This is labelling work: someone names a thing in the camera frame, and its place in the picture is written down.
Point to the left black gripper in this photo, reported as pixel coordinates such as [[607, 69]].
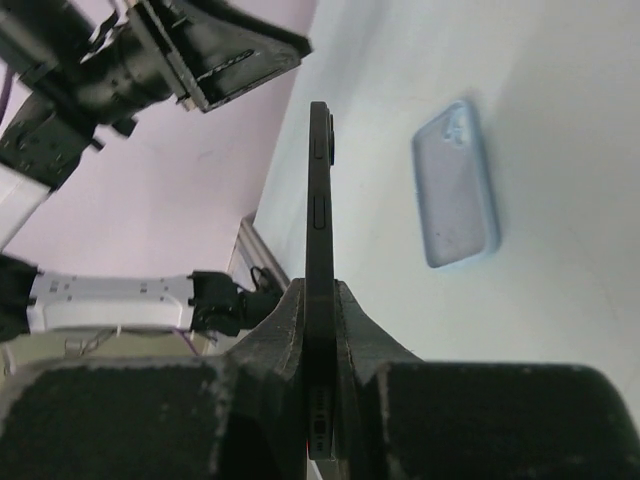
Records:
[[206, 53]]

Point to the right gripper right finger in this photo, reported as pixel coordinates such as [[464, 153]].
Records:
[[402, 417]]

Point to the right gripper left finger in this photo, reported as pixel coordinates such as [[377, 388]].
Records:
[[238, 415]]

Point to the black smartphone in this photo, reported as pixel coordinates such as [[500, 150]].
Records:
[[319, 346]]

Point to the light blue phone case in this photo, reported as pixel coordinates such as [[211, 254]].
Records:
[[456, 207]]

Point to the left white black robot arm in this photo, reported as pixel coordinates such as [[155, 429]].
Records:
[[40, 149]]

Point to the left aluminium side rail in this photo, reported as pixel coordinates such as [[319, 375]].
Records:
[[251, 251]]

